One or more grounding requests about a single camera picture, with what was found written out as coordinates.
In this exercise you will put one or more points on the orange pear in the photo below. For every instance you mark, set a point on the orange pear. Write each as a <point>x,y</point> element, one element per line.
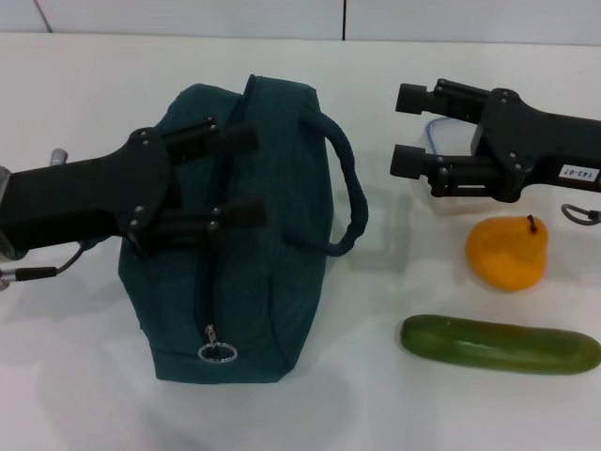
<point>507,256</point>

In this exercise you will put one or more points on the green cucumber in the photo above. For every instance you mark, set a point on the green cucumber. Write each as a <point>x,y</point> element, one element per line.
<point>497,345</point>

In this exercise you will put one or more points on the dark teal fabric lunch bag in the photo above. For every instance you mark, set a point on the dark teal fabric lunch bag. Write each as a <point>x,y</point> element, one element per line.
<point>291,197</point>

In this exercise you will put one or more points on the clear food container blue seal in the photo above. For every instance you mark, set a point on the clear food container blue seal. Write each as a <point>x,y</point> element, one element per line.
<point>453,141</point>

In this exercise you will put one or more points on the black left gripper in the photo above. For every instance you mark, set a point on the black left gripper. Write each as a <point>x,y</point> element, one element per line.
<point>80,197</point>

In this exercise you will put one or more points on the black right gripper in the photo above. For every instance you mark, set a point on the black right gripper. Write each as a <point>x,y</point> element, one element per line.
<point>540,141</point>

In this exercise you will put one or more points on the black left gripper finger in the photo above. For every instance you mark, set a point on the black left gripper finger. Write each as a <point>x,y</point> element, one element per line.
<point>244,211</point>
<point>235,141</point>

